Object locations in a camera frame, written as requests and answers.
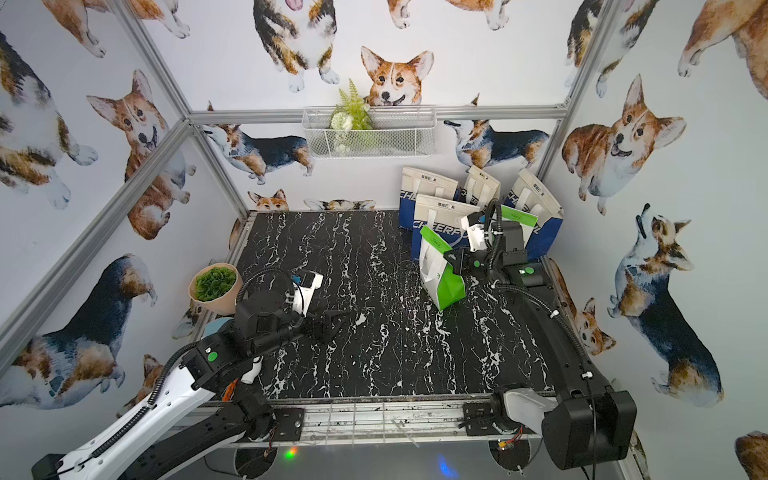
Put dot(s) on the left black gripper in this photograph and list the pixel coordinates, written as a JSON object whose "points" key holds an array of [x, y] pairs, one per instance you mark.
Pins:
{"points": [[312, 324]]}

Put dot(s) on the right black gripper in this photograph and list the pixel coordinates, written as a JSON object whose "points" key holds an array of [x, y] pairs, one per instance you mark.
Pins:
{"points": [[459, 262]]}

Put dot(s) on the green white bag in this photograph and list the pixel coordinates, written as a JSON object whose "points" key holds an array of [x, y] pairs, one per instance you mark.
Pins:
{"points": [[521, 219], [444, 287]]}

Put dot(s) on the blue white bag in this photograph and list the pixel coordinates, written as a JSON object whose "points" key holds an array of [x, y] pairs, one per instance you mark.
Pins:
{"points": [[443, 217]]}

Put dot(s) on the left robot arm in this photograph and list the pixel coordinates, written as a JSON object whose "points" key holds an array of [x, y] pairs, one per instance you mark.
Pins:
{"points": [[138, 445]]}

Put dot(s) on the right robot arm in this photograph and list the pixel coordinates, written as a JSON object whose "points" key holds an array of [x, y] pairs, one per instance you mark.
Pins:
{"points": [[540, 298]]}

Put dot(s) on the back right blue bag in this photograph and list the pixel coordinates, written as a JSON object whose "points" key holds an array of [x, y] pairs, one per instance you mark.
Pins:
{"points": [[543, 213]]}

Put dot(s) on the back middle blue bag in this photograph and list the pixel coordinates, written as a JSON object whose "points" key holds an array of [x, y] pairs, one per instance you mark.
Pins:
{"points": [[479, 188]]}

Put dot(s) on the back left blue bag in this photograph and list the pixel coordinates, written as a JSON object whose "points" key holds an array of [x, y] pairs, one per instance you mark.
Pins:
{"points": [[417, 181]]}

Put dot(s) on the light blue cutting board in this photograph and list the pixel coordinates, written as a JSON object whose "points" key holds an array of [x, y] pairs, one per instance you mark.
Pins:
{"points": [[214, 326]]}

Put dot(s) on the potted green plant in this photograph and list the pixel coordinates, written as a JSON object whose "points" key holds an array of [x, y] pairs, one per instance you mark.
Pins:
{"points": [[215, 288]]}

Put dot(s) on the fern and white flower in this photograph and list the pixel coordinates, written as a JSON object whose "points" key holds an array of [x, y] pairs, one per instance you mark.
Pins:
{"points": [[351, 115]]}

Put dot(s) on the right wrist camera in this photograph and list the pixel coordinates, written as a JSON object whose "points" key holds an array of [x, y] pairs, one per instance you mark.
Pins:
{"points": [[478, 235]]}

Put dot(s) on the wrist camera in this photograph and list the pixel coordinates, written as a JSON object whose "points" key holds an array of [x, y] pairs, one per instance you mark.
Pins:
{"points": [[478, 235], [305, 283]]}

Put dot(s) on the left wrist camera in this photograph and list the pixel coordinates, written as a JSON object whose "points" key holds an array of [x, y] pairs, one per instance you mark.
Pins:
{"points": [[305, 283]]}

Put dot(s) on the aluminium front rail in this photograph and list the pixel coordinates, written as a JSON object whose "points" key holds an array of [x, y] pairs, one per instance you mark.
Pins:
{"points": [[435, 418]]}

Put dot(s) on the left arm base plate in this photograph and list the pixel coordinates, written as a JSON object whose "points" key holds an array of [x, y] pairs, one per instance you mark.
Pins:
{"points": [[277, 425]]}

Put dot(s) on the white wire basket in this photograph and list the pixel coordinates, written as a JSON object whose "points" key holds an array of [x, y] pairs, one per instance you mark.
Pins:
{"points": [[397, 132]]}

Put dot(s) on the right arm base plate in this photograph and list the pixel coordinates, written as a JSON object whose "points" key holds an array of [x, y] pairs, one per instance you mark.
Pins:
{"points": [[482, 419]]}

